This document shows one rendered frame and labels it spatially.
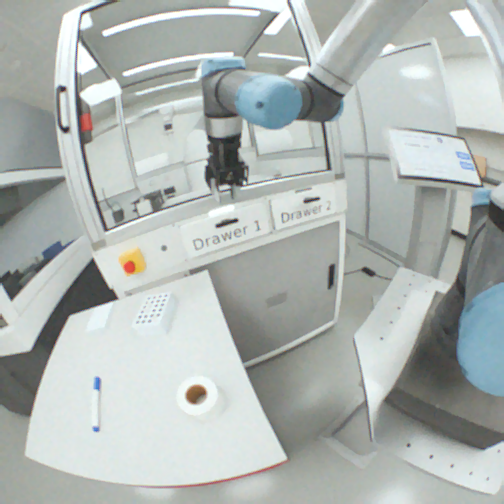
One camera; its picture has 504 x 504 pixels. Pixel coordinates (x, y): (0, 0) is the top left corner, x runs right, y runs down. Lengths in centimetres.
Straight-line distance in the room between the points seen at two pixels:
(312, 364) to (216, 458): 98
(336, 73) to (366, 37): 8
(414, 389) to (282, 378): 96
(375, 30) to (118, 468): 74
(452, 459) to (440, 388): 14
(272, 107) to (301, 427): 114
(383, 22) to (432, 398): 48
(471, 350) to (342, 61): 35
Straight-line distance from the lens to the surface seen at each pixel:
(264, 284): 82
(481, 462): 45
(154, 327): 49
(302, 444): 108
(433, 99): 187
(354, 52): 33
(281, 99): 25
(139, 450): 40
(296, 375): 120
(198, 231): 62
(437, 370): 34
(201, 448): 35
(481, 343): 16
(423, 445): 37
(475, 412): 35
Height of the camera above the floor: 108
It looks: 27 degrees down
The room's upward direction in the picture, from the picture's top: 12 degrees counter-clockwise
